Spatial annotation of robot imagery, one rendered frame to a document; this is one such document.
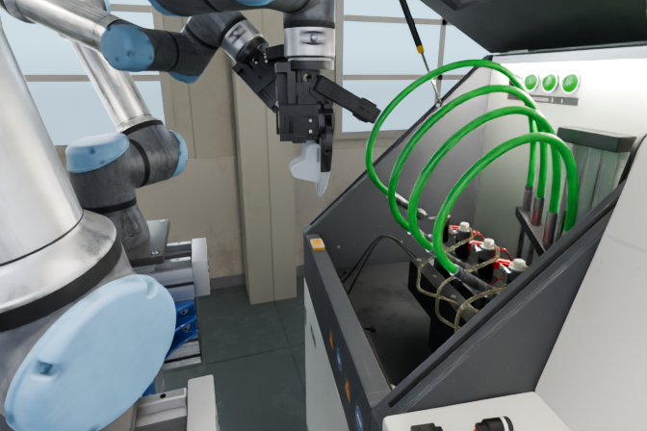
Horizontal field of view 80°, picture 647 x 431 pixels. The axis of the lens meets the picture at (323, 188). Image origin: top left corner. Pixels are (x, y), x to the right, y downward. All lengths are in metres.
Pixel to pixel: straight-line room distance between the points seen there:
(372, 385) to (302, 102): 0.44
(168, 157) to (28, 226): 0.71
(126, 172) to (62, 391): 0.64
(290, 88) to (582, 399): 0.55
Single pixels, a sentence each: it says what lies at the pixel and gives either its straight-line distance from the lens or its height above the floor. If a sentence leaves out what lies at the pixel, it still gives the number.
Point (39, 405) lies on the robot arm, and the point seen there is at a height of 1.21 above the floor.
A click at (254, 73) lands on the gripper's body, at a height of 1.40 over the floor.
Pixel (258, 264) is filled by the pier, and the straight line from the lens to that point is 2.45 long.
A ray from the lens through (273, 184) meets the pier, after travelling 2.28.
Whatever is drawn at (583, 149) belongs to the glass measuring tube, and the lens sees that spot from 0.94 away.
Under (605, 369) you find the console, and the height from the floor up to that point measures 1.07.
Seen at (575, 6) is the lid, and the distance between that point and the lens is 0.91.
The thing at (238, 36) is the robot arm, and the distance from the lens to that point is 0.79.
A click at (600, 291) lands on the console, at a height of 1.14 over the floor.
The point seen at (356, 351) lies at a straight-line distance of 0.70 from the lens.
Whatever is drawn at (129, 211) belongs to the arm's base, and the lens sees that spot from 0.92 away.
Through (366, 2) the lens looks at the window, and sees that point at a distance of 2.67.
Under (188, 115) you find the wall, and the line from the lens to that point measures 2.46.
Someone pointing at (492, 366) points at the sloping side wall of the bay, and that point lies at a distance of 0.60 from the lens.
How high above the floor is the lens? 1.40
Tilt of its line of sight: 17 degrees down
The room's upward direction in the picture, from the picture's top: straight up
